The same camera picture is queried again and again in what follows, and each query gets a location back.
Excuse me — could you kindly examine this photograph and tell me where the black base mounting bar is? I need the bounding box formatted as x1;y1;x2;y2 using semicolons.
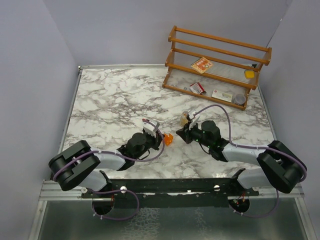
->
82;168;261;210

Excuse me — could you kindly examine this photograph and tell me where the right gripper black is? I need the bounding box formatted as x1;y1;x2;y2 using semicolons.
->
176;120;212;148

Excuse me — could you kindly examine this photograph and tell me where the orange spiral notebook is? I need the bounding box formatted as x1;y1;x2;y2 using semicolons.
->
190;57;214;74

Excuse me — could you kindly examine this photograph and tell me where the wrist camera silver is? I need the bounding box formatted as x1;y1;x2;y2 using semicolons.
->
187;109;200;130
142;118;160;135

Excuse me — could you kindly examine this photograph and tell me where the clear round jar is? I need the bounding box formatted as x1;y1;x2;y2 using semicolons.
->
232;94;247;106

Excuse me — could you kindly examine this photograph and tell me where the white red medicine box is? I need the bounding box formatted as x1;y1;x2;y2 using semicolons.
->
211;89;233;103

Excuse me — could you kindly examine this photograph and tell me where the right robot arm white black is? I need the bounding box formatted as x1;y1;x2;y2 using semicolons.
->
176;120;306;196

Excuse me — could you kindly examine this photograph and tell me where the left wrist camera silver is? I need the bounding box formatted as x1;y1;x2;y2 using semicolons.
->
142;118;160;135

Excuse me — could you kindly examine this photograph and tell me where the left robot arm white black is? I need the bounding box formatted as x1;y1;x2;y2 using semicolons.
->
48;128;165;198

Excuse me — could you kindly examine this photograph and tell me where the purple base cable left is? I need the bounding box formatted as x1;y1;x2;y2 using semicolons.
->
84;186;141;221

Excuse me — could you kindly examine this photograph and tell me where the wooden three-tier shelf rack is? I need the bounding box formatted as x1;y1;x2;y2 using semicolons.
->
162;25;272;111

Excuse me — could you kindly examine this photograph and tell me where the clear pill bottle gold lid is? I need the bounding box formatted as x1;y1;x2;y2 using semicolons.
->
179;115;189;127

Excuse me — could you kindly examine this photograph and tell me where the orange pill organizer box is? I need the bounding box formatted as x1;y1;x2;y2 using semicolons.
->
164;133;174;146

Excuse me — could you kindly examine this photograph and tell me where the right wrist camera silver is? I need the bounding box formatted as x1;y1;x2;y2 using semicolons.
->
187;109;200;130

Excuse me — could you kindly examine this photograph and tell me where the red white torn packet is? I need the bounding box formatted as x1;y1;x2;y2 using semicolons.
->
189;82;207;95

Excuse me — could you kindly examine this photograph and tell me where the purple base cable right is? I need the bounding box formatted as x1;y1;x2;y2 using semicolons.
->
232;188;280;218

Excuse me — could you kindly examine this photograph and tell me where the yellow small container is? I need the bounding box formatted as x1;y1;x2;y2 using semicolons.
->
244;70;255;80

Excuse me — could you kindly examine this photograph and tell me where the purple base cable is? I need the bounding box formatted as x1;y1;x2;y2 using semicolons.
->
232;188;280;218
84;186;141;221

